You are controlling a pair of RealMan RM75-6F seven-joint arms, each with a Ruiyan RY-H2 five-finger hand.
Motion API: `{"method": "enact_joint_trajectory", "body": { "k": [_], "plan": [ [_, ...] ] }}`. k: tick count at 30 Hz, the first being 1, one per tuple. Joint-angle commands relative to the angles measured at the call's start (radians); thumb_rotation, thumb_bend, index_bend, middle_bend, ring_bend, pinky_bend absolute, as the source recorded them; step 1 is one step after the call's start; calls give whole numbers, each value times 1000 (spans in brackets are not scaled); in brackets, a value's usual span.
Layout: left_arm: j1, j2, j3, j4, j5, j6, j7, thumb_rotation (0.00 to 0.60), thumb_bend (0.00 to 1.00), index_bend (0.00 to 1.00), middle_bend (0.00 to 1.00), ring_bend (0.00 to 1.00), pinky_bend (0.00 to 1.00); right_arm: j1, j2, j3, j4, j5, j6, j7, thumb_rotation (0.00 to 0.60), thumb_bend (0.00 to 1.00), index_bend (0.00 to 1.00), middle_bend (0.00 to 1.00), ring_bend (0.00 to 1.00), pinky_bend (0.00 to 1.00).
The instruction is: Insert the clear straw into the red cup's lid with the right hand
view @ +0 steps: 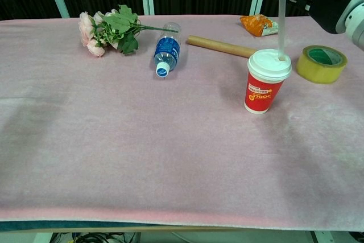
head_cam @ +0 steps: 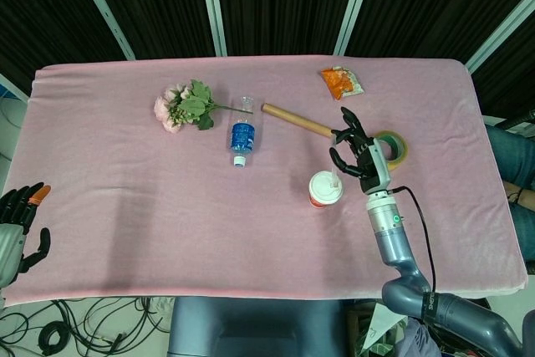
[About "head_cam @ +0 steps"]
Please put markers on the person's leg in jeans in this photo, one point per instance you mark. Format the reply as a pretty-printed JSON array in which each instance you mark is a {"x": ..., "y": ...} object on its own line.
[
  {"x": 510, "y": 152},
  {"x": 526, "y": 227}
]

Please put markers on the orange snack packet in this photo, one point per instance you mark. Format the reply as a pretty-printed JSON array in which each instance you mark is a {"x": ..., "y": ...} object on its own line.
[{"x": 340, "y": 81}]

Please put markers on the pink artificial flower bouquet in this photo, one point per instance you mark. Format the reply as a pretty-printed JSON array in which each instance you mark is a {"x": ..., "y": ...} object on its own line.
[{"x": 192, "y": 104}]

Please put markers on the white frame post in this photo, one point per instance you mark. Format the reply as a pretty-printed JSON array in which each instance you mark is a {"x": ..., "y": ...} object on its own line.
[
  {"x": 213, "y": 6},
  {"x": 355, "y": 6},
  {"x": 104, "y": 10},
  {"x": 501, "y": 31}
]

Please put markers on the blue-grey robot torso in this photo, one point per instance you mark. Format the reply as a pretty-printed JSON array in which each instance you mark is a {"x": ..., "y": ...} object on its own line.
[{"x": 251, "y": 327}]

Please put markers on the brown cardboard tube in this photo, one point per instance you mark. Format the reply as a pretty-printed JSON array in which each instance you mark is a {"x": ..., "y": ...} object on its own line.
[{"x": 292, "y": 116}]

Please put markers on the translucent white straw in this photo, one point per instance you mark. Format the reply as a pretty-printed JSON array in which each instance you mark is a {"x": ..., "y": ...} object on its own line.
[{"x": 334, "y": 177}]

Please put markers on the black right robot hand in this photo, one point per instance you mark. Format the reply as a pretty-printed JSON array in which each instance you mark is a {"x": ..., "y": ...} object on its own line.
[{"x": 372, "y": 164}]

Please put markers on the pink table cloth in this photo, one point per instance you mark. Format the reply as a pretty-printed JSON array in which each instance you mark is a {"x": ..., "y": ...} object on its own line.
[{"x": 167, "y": 206}]

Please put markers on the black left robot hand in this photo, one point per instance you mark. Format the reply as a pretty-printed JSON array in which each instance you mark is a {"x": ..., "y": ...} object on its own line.
[{"x": 12, "y": 215}]

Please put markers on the red paper cup white lid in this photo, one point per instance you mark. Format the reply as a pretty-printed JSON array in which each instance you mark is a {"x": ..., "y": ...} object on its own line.
[{"x": 324, "y": 190}]

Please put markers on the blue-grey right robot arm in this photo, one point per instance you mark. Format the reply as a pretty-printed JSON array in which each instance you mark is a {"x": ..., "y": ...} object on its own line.
[{"x": 395, "y": 244}]

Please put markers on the clear bottle blue label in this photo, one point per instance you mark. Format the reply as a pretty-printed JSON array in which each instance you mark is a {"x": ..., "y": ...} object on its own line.
[{"x": 241, "y": 135}]

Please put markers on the white paper sheet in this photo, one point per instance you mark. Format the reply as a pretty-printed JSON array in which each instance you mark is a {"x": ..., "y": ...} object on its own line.
[{"x": 380, "y": 323}]

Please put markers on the yellow packing tape roll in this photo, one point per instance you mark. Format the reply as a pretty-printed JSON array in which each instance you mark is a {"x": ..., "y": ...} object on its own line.
[{"x": 402, "y": 149}]

